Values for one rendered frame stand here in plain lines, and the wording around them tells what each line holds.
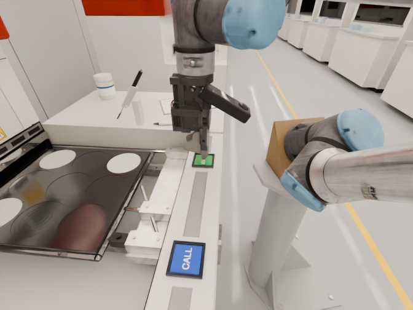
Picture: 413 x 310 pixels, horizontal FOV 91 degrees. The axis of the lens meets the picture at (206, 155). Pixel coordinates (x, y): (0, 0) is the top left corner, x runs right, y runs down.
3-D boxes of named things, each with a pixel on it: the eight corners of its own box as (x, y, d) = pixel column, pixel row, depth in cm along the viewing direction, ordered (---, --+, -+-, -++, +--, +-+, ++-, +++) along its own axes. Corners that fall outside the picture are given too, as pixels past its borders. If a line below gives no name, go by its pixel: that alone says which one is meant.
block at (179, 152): (166, 158, 68) (165, 151, 66) (168, 152, 71) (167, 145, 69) (189, 159, 68) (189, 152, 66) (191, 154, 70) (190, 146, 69)
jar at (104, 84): (96, 99, 88) (89, 77, 82) (104, 93, 94) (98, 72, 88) (112, 100, 88) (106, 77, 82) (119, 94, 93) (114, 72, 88)
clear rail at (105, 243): (93, 262, 40) (91, 259, 39) (152, 151, 70) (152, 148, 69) (101, 263, 39) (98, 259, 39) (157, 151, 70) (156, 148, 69)
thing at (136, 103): (125, 125, 69) (115, 85, 61) (129, 120, 72) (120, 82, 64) (142, 126, 69) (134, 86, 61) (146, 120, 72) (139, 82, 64)
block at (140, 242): (126, 252, 42) (123, 244, 40) (133, 237, 45) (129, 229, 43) (165, 255, 42) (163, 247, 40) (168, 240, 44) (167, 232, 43)
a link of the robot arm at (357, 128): (353, 139, 59) (403, 128, 46) (327, 173, 57) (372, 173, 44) (322, 111, 59) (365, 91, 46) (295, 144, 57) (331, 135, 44)
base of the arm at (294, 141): (326, 125, 70) (350, 117, 60) (326, 169, 68) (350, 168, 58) (284, 120, 68) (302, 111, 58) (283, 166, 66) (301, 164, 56)
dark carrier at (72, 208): (-60, 238, 43) (-62, 237, 43) (53, 147, 71) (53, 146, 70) (96, 253, 41) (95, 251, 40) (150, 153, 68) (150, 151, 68)
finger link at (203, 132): (201, 143, 51) (200, 110, 46) (208, 143, 51) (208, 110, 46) (199, 153, 47) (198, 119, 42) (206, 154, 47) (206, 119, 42)
